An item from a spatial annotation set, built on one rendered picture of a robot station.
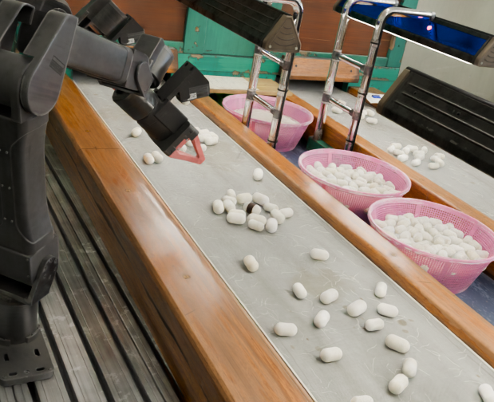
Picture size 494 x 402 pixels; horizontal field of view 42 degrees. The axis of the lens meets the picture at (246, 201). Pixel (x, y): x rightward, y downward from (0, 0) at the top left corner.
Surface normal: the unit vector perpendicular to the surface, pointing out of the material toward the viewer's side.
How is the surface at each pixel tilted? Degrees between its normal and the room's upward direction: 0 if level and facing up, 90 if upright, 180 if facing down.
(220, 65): 90
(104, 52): 87
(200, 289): 0
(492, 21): 90
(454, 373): 0
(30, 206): 90
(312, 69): 67
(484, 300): 0
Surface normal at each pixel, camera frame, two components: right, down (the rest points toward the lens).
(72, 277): 0.17, -0.90
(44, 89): 0.93, 0.29
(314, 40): 0.44, 0.44
